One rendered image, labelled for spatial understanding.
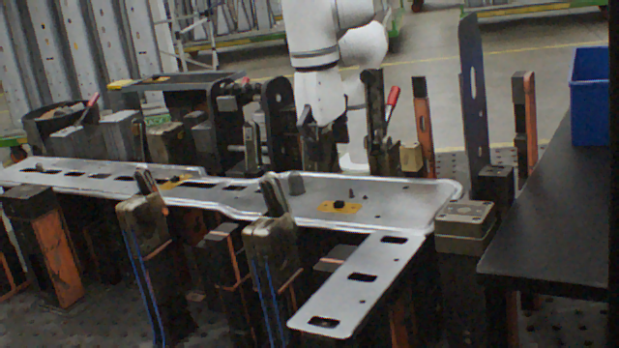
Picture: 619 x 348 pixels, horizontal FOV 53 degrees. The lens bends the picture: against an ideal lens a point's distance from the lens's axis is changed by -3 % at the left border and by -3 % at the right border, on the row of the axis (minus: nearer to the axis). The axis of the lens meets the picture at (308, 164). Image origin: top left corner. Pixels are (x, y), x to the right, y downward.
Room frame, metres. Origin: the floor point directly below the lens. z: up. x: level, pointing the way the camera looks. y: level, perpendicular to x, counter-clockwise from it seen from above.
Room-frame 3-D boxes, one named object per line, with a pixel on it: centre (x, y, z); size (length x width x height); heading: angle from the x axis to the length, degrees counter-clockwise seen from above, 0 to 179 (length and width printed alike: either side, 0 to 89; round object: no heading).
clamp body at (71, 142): (1.87, 0.71, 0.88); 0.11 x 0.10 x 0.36; 146
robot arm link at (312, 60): (1.10, -0.05, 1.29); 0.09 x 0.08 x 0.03; 146
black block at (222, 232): (1.11, 0.18, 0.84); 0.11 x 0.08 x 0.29; 146
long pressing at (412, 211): (1.41, 0.33, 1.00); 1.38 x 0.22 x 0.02; 56
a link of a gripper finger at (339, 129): (1.15, -0.08, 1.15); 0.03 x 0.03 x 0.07; 56
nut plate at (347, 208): (1.10, -0.04, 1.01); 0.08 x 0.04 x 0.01; 56
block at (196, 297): (1.42, 0.30, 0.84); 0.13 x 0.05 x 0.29; 146
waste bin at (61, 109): (3.98, 1.51, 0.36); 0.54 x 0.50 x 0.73; 165
